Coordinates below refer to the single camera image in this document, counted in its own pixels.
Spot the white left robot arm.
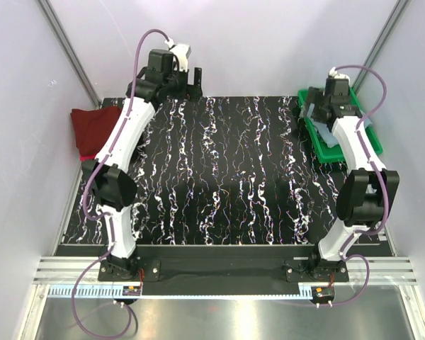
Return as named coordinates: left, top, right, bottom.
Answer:
left=82, top=44, right=203, bottom=281

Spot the light blue t-shirt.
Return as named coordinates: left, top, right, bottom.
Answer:
left=300, top=103, right=373, bottom=149

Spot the green plastic bin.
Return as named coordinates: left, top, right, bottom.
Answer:
left=297, top=89, right=386, bottom=169

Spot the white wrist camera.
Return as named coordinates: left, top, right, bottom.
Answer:
left=164, top=38, right=191, bottom=72
left=328, top=67, right=350, bottom=81

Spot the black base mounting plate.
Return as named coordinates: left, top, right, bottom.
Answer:
left=98, top=257, right=349, bottom=283

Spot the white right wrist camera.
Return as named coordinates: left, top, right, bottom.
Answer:
left=328, top=67, right=350, bottom=81

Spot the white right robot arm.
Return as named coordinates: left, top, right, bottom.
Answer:
left=301, top=73, right=400, bottom=281

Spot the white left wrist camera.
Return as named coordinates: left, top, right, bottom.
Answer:
left=164, top=38, right=191, bottom=72

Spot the folded pink t-shirt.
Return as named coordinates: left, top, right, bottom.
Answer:
left=79, top=155, right=96, bottom=162

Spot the dark red t-shirt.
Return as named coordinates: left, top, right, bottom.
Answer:
left=71, top=106, right=122, bottom=156

